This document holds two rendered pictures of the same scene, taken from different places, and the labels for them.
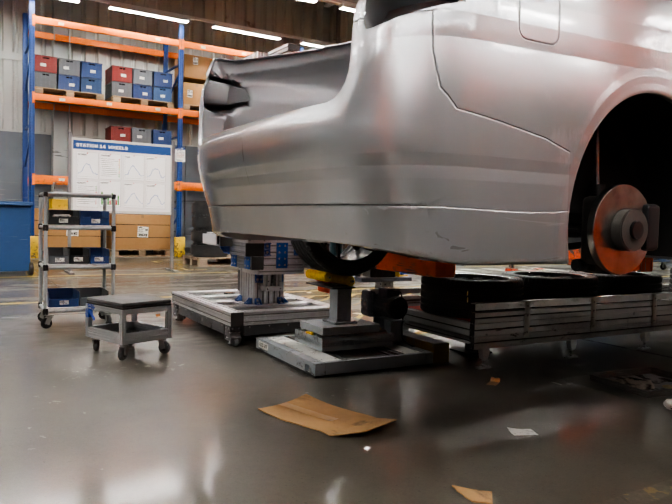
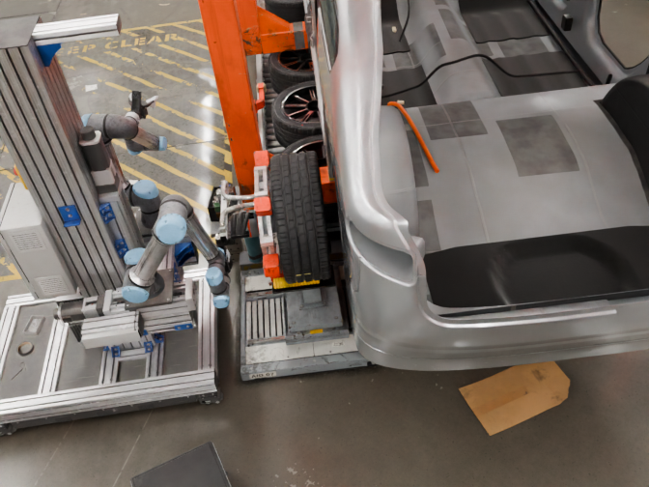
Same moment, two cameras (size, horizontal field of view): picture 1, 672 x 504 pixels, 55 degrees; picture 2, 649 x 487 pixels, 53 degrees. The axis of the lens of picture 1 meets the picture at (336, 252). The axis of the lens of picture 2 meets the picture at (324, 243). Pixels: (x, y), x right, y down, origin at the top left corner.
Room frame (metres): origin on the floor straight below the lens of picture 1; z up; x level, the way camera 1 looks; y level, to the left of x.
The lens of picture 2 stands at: (2.65, 2.11, 3.09)
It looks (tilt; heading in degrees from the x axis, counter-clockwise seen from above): 44 degrees down; 299
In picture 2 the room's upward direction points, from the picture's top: 6 degrees counter-clockwise
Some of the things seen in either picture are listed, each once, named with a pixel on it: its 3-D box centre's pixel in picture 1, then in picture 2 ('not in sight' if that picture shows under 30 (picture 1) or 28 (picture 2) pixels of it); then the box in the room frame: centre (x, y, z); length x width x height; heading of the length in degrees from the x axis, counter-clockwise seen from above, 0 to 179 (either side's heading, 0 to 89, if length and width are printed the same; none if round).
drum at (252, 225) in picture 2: not in sight; (254, 223); (4.16, 0.08, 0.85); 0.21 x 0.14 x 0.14; 30
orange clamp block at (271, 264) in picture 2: not in sight; (271, 265); (3.94, 0.32, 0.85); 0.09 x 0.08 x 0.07; 120
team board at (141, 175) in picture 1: (123, 204); not in sight; (9.32, 3.08, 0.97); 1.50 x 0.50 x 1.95; 121
